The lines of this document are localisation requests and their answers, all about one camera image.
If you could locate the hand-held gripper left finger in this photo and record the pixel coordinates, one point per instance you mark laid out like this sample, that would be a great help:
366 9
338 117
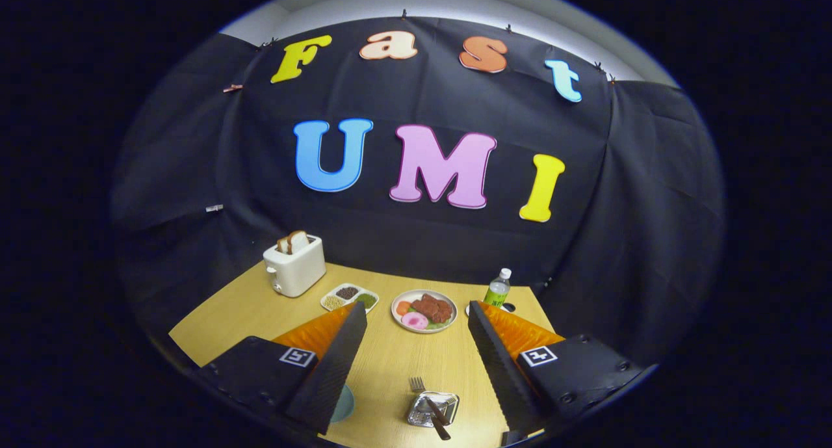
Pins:
331 376

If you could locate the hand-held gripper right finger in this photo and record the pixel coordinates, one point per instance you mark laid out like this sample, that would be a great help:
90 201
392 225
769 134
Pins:
497 370

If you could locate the metal fork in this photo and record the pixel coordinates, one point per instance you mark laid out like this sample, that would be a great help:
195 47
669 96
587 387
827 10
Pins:
437 417

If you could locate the light green plate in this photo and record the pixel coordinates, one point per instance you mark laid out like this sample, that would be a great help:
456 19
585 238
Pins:
344 406

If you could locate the white saucer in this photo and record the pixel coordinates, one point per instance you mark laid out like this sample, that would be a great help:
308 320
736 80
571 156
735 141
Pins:
469 309

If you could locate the clear water bottle green label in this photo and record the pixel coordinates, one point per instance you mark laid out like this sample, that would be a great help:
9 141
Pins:
498 292

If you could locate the white three-compartment seasoning tray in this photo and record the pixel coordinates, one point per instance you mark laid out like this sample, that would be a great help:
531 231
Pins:
349 298

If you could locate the white plate with food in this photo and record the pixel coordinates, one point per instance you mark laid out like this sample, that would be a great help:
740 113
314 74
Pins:
398 321

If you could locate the brown meat pieces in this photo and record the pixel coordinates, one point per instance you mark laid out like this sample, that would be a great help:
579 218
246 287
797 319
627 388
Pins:
434 308

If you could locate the perforated metal basket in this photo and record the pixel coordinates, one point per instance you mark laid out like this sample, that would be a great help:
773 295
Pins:
419 414

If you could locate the pink ham slice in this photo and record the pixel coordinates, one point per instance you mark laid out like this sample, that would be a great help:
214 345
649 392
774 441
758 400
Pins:
415 320

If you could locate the orange carrot slice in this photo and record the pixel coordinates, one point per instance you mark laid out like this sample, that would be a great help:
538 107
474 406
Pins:
403 307

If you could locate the white toaster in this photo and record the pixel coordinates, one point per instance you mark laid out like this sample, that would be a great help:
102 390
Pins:
296 272

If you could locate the toast slice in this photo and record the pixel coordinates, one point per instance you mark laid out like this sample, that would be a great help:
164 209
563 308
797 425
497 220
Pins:
299 241
283 245

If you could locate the black backdrop cloth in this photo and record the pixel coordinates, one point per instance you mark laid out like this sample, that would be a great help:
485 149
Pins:
416 240

